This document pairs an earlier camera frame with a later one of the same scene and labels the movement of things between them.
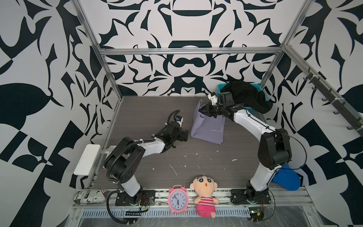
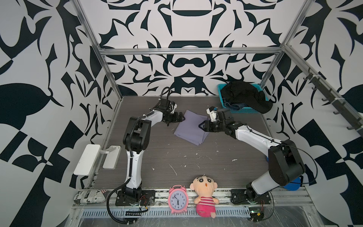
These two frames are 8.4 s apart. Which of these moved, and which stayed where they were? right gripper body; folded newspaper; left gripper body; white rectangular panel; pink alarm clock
Moved: left gripper body; right gripper body
Stayed: folded newspaper; pink alarm clock; white rectangular panel
